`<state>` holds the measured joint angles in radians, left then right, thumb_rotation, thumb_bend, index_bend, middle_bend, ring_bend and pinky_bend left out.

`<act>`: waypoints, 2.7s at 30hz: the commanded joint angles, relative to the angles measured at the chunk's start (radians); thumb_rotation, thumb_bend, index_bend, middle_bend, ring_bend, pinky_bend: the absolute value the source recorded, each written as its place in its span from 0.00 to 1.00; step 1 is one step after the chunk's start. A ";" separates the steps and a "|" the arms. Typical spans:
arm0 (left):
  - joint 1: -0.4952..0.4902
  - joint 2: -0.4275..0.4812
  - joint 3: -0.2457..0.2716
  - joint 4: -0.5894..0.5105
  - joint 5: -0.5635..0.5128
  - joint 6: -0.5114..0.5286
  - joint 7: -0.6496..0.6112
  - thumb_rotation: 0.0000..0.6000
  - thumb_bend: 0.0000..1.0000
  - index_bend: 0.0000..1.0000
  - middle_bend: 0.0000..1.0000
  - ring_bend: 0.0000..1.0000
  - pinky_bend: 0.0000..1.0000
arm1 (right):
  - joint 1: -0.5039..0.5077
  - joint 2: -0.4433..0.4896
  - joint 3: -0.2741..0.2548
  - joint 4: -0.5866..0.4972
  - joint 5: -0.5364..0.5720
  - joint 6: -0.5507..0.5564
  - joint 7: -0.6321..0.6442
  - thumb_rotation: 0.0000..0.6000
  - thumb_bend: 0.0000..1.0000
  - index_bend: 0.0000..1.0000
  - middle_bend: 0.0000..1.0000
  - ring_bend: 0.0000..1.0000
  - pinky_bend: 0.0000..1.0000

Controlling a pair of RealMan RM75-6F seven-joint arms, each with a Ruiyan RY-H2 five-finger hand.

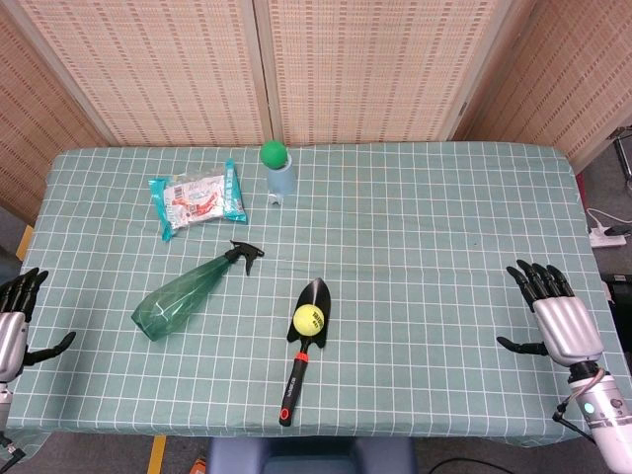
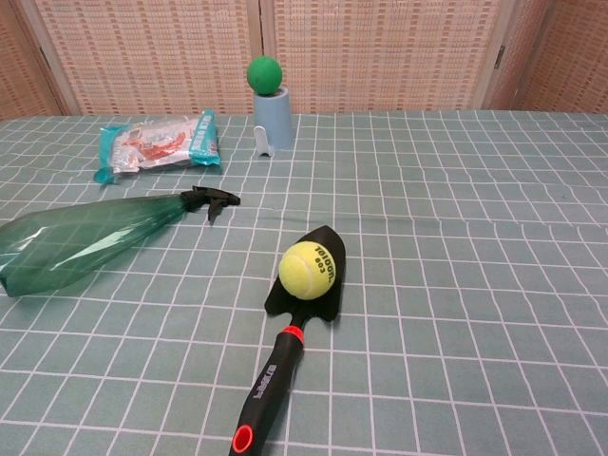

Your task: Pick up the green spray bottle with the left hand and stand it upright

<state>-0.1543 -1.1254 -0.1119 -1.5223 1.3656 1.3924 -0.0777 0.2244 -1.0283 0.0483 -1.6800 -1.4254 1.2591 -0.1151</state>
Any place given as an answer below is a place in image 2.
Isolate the green transparent spray bottle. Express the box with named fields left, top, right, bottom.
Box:
left=0, top=185, right=242, bottom=298

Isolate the yellow tennis ball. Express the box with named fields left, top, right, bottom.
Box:
left=277, top=240, right=336, bottom=300

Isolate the small white hook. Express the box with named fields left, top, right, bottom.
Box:
left=253, top=125, right=276, bottom=158

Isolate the light blue cup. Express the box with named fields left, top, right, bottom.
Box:
left=253, top=87, right=295, bottom=151

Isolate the black garden trowel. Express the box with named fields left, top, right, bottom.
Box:
left=231, top=224, right=348, bottom=456

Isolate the green checked tablecloth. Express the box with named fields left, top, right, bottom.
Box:
left=0, top=109, right=608, bottom=456

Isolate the green ball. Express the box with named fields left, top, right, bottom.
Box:
left=245, top=55, right=284, bottom=97

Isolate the teal snack packet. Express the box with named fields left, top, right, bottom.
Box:
left=92, top=108, right=223, bottom=186

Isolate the woven bamboo folding screen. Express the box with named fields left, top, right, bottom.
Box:
left=0, top=0, right=608, bottom=120

